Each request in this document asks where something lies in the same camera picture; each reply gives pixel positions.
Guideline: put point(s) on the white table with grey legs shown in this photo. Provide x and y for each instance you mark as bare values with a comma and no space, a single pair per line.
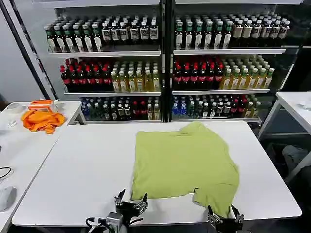
294,106

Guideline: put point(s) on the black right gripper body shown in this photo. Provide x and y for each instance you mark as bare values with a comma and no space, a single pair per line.
229,226

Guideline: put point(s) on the shelf rack with drink bottles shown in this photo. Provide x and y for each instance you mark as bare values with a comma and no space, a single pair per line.
226,65
107,65

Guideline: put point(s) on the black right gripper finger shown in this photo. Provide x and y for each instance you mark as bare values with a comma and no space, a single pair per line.
214,217
238,216

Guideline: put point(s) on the light green shirt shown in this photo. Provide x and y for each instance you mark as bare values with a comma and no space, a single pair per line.
182,162

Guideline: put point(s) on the crumpled clear plastic wrap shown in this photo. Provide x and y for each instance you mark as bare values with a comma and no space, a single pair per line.
306,103

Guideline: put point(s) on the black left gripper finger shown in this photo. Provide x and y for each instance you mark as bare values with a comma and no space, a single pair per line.
141,206
118,201

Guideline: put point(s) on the small clear plastic piece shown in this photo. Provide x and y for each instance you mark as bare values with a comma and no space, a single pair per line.
11,123

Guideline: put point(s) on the white tape roll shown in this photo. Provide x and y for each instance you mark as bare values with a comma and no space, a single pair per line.
14,107

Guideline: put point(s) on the grey bag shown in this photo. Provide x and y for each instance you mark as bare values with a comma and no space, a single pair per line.
294,155

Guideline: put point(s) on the orange and white box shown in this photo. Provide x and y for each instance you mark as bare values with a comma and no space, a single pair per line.
41,105

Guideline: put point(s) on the black slanted pole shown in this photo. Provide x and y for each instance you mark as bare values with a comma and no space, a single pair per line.
23,52
34,52

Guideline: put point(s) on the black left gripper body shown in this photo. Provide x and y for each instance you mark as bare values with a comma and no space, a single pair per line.
126,209

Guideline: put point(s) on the orange cloth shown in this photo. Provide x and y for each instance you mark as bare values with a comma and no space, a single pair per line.
41,121

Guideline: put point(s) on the white side table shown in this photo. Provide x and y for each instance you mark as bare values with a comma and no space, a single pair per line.
26,145

